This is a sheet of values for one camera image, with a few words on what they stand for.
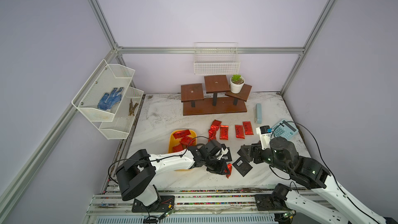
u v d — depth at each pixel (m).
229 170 0.75
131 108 0.95
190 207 0.73
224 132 0.98
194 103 1.11
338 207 0.43
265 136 0.59
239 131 0.98
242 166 0.86
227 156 0.88
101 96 0.77
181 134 0.94
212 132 0.98
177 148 0.90
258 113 1.04
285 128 0.99
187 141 0.92
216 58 0.96
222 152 0.65
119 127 0.90
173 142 0.95
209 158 0.66
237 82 0.95
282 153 0.47
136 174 0.43
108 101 0.76
